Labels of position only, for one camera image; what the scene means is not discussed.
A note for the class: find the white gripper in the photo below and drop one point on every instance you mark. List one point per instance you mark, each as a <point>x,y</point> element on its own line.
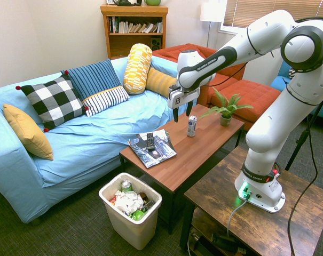
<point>182,96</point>

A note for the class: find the silver blue drink can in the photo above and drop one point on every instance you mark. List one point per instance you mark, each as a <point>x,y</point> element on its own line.
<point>191,128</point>

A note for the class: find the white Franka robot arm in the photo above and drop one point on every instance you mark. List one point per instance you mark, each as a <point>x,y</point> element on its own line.
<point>270,128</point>

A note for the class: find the green soda can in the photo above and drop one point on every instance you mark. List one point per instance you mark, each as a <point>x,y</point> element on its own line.
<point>126,186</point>

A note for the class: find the white plastic trash bin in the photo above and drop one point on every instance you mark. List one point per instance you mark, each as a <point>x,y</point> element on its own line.
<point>134,234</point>

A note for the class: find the mustard ribbed pillow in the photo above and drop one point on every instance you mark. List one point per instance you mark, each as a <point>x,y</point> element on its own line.
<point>160,81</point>

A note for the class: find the small potted fern plant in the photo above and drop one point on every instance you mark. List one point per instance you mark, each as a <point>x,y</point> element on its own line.
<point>225,118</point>

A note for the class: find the black tv remote control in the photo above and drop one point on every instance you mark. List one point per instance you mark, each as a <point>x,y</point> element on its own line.
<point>150,142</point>

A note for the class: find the reddish wood coffee table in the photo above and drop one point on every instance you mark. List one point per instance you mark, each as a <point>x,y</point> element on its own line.
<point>193,157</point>

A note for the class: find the glossy magazine with city cover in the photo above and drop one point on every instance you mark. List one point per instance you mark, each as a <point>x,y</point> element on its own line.
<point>161,154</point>

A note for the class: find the yellow white patterned bolster pillow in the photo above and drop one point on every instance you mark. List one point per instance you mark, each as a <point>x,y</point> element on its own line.
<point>137,69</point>

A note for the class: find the orange ottoman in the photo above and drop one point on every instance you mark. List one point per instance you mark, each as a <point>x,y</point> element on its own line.
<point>252,93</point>

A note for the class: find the small black speaker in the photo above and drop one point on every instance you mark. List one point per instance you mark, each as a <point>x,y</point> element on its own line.
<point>156,43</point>

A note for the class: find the wooden bookshelf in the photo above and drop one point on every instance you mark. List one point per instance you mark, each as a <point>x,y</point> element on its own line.
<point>134,44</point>

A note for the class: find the light blue sofa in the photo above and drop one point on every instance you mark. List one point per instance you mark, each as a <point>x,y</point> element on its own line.
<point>97,136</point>

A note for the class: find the blue striped pillow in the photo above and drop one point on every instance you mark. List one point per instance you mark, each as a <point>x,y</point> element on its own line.
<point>97,80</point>

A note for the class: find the row of books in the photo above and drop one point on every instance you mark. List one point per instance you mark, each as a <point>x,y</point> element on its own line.
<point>135,27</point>

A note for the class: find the blue armchair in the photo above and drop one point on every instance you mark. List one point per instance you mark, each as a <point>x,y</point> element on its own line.
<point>280,81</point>

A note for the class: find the floor lamp with white shade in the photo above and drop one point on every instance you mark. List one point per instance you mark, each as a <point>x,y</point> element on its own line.
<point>211,12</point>

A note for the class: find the crumpled white paper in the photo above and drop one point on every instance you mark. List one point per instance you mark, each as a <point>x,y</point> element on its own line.
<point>129,202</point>

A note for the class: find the green crumpled wrapper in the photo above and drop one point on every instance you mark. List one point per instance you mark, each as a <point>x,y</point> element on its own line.
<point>137,215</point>

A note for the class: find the green bowl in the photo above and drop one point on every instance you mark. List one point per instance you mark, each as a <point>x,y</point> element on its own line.
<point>152,2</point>

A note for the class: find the wooden window blinds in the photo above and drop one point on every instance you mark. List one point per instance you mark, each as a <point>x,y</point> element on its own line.
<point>246,13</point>

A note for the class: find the black object on bookshelf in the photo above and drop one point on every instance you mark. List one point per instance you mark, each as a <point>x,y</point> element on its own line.
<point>126,2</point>

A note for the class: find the black white checkered pillow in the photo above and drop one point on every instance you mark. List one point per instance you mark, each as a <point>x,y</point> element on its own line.
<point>54,102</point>

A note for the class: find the rustic dark wood table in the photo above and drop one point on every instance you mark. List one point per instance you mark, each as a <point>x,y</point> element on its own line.
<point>257,226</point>

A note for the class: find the black power strip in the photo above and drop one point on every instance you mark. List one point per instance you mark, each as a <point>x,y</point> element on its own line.
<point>228,241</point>

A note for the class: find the plain mustard yellow pillow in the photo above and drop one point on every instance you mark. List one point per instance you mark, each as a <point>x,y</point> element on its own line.
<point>27,132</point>

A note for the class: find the black camera tripod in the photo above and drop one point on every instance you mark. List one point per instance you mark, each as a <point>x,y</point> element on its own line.
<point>300,145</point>

